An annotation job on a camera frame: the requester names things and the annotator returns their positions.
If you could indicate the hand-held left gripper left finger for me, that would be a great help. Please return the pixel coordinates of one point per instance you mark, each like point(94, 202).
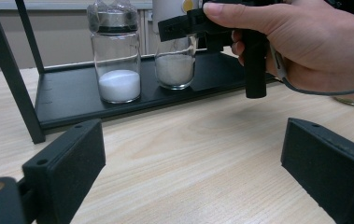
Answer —
point(68, 165)

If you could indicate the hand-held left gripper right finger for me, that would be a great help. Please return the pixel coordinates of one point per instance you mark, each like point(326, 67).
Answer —
point(333, 174)

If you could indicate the white-lid glass jar white granules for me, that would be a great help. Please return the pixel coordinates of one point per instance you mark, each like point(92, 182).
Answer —
point(174, 70)

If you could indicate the black two-tier metal rack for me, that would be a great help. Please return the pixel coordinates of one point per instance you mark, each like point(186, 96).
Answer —
point(72, 93)

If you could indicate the silver-lid glass jar white powder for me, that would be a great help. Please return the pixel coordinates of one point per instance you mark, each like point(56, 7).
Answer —
point(118, 85)

